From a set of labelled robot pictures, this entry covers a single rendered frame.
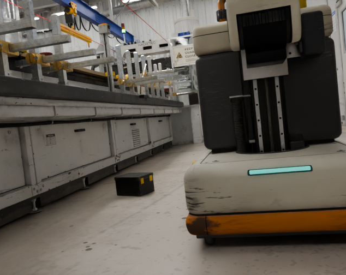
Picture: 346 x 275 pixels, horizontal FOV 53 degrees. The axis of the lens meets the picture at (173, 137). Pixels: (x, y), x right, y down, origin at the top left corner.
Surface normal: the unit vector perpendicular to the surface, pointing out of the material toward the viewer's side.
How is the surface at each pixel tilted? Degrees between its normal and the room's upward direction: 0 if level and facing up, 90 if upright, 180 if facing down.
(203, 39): 90
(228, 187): 90
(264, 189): 90
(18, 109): 90
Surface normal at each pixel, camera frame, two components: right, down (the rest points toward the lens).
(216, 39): -0.22, 0.07
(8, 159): 0.97, -0.10
